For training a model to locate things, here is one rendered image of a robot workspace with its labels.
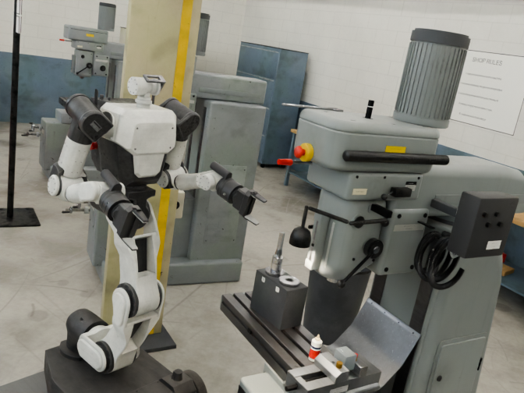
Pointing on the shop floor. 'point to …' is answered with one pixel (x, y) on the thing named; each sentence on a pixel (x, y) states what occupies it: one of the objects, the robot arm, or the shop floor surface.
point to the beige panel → (178, 64)
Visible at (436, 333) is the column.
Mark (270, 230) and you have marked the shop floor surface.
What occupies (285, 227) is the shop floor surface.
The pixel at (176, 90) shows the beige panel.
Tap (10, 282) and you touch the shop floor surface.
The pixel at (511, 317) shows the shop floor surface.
